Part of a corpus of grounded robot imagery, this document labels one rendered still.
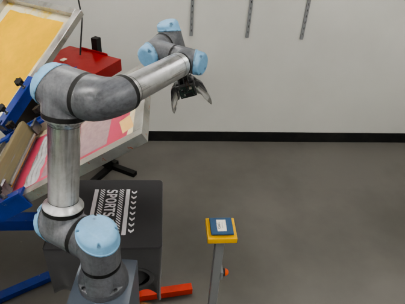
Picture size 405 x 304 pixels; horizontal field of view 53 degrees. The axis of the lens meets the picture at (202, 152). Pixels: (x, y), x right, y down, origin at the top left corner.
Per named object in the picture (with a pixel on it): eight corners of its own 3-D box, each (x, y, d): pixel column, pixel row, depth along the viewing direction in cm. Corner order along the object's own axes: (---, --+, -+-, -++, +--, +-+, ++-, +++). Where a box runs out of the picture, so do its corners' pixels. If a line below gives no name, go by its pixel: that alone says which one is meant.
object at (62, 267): (158, 285, 197) (157, 233, 176) (157, 300, 190) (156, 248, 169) (59, 287, 192) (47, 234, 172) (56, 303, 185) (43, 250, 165)
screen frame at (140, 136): (152, 67, 178) (147, 60, 175) (148, 142, 130) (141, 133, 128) (14, 145, 195) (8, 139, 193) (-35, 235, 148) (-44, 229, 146)
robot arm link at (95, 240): (103, 283, 113) (99, 250, 105) (67, 262, 118) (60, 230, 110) (130, 254, 121) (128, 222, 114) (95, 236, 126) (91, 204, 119)
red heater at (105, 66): (71, 58, 309) (69, 43, 302) (122, 72, 294) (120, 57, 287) (7, 89, 263) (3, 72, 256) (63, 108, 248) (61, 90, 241)
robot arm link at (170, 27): (149, 27, 135) (163, 17, 140) (159, 58, 141) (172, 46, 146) (168, 26, 130) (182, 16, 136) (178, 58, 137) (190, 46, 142)
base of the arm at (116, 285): (123, 304, 119) (122, 282, 113) (72, 301, 119) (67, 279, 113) (132, 262, 131) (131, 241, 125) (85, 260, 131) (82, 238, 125)
